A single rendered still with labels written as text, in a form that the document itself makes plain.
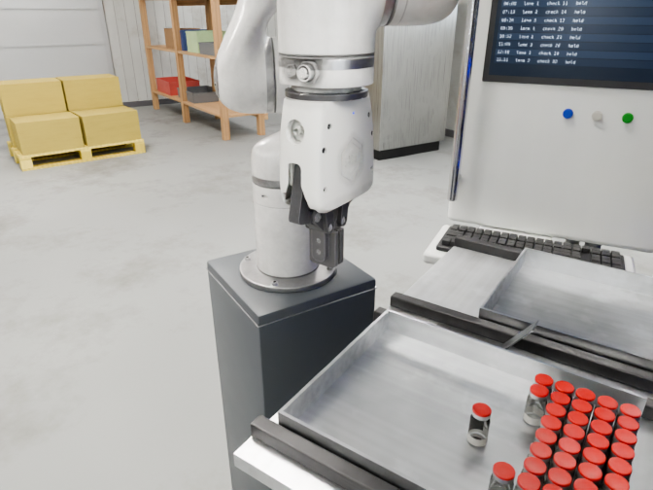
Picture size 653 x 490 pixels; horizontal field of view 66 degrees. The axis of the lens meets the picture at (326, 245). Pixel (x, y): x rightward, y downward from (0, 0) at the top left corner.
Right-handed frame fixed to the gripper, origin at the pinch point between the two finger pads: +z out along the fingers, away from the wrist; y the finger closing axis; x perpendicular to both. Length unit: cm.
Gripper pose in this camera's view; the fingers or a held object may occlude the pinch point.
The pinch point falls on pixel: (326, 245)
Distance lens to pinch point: 51.9
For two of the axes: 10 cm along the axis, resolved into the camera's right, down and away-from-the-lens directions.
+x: -8.3, -2.4, 5.1
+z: 0.0, 9.1, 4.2
